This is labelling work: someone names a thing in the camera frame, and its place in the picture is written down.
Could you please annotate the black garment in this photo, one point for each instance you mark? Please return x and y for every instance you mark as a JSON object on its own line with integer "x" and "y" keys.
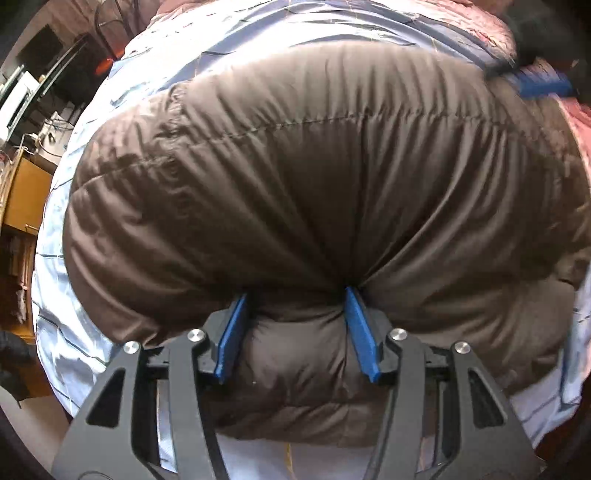
{"x": 14, "y": 355}

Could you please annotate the white box with floral print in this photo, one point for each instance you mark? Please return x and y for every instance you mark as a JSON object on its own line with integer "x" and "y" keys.
{"x": 53, "y": 138}

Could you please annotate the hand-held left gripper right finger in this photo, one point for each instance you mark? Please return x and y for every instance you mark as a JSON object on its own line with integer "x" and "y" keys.
{"x": 362, "y": 337}

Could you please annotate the white printer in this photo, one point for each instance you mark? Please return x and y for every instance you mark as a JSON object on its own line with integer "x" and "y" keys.
{"x": 18, "y": 97}

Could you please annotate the yellow wooden cabinet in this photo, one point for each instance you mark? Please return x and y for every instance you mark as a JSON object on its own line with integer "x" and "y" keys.
{"x": 27, "y": 194}

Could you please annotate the brown hooded puffer jacket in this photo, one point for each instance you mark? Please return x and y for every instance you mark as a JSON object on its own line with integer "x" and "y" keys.
{"x": 300, "y": 184}

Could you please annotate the blue striped bed sheet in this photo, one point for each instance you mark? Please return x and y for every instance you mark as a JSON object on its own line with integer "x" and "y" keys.
{"x": 83, "y": 332}

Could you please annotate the dark glass desk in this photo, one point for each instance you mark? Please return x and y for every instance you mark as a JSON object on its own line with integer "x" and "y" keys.
{"x": 69, "y": 78}

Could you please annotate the black chair with orange seat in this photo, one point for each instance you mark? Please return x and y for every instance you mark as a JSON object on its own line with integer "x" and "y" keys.
{"x": 107, "y": 62}

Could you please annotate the black monitor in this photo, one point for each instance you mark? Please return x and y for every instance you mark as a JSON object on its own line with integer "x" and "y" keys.
{"x": 41, "y": 46}

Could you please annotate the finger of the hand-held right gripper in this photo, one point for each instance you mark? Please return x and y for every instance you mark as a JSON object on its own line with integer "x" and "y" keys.
{"x": 542, "y": 83}

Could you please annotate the pink cartoon print bedsheet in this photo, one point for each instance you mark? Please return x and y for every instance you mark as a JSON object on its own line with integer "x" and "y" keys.
{"x": 461, "y": 18}

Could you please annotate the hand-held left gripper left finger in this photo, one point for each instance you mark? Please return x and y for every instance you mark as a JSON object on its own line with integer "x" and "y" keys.
{"x": 231, "y": 341}

